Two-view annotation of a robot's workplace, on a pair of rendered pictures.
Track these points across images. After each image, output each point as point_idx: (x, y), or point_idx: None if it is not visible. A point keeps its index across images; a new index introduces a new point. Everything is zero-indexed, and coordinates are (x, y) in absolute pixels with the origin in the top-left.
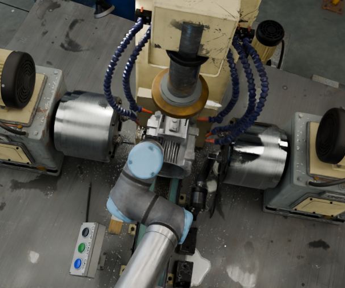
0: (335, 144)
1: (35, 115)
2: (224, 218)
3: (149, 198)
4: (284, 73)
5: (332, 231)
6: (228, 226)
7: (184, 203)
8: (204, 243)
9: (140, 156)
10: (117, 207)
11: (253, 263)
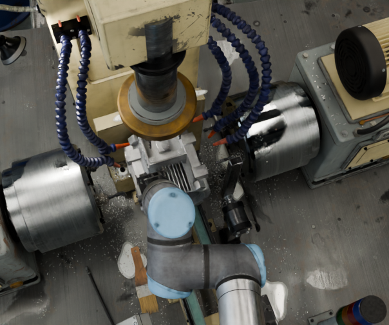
0: (370, 74)
1: None
2: (271, 221)
3: (199, 253)
4: (246, 5)
5: None
6: (280, 228)
7: (215, 229)
8: (265, 264)
9: (165, 211)
10: (167, 286)
11: (332, 256)
